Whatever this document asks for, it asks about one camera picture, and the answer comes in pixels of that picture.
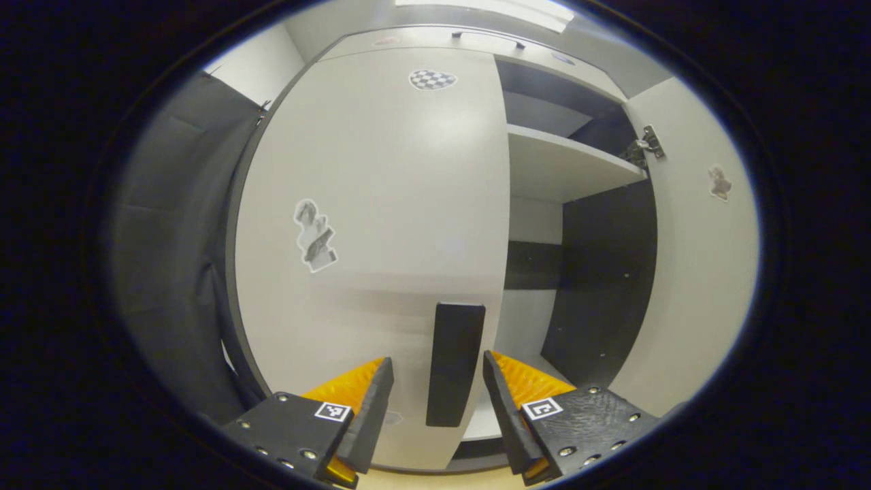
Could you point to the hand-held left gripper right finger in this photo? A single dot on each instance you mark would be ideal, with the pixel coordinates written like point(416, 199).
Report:
point(503, 415)

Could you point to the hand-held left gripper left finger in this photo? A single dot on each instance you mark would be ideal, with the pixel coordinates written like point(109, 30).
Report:
point(374, 415)

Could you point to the white double-door shoe cabinet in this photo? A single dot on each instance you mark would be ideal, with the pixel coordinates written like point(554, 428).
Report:
point(599, 286)

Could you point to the white cabinet door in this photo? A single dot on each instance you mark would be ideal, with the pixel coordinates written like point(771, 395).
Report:
point(395, 204)
point(701, 286)

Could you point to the metal door hinge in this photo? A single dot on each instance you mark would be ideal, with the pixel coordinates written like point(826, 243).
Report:
point(643, 146)

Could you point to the white cabinet drawer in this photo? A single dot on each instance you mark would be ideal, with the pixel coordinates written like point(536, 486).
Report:
point(408, 39)

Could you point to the black backdrop cloth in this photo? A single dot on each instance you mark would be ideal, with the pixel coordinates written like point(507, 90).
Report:
point(170, 258)

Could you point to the black cloth clip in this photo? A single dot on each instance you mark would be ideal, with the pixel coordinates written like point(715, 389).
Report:
point(263, 112)

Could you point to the ceiling light panel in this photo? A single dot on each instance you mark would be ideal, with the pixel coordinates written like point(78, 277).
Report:
point(497, 10)

